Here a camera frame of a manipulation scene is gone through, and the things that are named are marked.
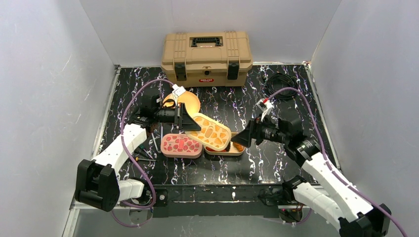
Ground coiled black cable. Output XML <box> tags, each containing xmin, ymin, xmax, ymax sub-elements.
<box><xmin>262</xmin><ymin>72</ymin><xmax>299</xmax><ymax>101</ymax></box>

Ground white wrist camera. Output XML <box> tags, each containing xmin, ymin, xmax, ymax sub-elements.
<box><xmin>172</xmin><ymin>84</ymin><xmax>186</xmax><ymax>106</ymax></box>
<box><xmin>256</xmin><ymin>98</ymin><xmax>273</xmax><ymax>122</ymax></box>

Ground tan plastic toolbox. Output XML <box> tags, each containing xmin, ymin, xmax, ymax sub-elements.
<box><xmin>161</xmin><ymin>31</ymin><xmax>253</xmax><ymax>87</ymax></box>

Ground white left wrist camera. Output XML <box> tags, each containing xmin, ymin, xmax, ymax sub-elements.
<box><xmin>172</xmin><ymin>84</ymin><xmax>186</xmax><ymax>106</ymax></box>

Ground black yellow handled screwdriver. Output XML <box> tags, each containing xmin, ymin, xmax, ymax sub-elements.
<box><xmin>135</xmin><ymin>158</ymin><xmax>156</xmax><ymax>162</ymax></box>

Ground fried chicken piece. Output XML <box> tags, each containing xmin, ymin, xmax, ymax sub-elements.
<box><xmin>233</xmin><ymin>143</ymin><xmax>246</xmax><ymax>153</ymax></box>

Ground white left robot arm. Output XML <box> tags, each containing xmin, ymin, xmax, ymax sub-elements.
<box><xmin>75</xmin><ymin>91</ymin><xmax>201</xmax><ymax>212</ymax></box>

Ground pink lunch box lid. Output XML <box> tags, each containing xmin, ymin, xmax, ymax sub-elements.
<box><xmin>160</xmin><ymin>133</ymin><xmax>203</xmax><ymax>159</ymax></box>

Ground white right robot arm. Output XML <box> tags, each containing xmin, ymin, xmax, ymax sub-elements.
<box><xmin>232</xmin><ymin>117</ymin><xmax>391</xmax><ymax>237</ymax></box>

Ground white metal food tongs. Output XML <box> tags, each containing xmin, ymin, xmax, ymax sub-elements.
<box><xmin>151</xmin><ymin>124</ymin><xmax>164</xmax><ymax>154</ymax></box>

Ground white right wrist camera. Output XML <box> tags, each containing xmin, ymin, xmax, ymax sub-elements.
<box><xmin>256</xmin><ymin>98</ymin><xmax>273</xmax><ymax>122</ymax></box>

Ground beige lunch box lid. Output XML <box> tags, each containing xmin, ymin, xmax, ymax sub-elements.
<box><xmin>185</xmin><ymin>113</ymin><xmax>232</xmax><ymax>151</ymax></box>

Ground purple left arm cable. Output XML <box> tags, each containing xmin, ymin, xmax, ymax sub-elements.
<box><xmin>110</xmin><ymin>78</ymin><xmax>179</xmax><ymax>228</ymax></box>

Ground aluminium base frame rail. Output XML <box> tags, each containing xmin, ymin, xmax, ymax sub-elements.
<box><xmin>63</xmin><ymin>184</ymin><xmax>308</xmax><ymax>237</ymax></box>

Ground beige lunch box tray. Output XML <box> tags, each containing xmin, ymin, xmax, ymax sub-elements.
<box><xmin>204</xmin><ymin>141</ymin><xmax>246</xmax><ymax>157</ymax></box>

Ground green handled screwdriver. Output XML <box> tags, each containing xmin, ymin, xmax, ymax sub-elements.
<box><xmin>137</xmin><ymin>145</ymin><xmax>154</xmax><ymax>159</ymax></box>

